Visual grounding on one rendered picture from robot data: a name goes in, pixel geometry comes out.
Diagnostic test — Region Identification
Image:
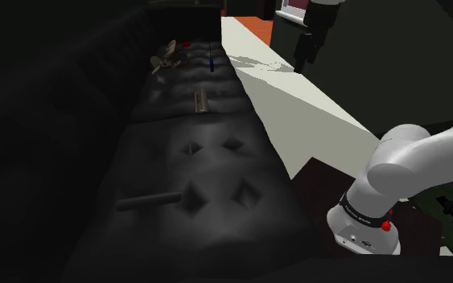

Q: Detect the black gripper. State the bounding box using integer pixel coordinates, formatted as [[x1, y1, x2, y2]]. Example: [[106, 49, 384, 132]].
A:
[[294, 2, 342, 75]]

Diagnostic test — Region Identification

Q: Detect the white framed window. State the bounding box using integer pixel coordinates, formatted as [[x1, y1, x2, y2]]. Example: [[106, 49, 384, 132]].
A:
[[274, 0, 311, 26]]

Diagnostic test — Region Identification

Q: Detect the beige winged insect toy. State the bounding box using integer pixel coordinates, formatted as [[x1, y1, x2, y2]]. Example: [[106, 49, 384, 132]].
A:
[[150, 39, 191, 76]]

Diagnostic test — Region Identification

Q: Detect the black tufted leather sofa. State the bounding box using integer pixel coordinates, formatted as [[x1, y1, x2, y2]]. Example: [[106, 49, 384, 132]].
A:
[[0, 0, 331, 283]]

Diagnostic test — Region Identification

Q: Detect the dark cylindrical rod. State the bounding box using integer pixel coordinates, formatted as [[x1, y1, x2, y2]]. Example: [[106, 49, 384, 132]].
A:
[[115, 191, 183, 213]]

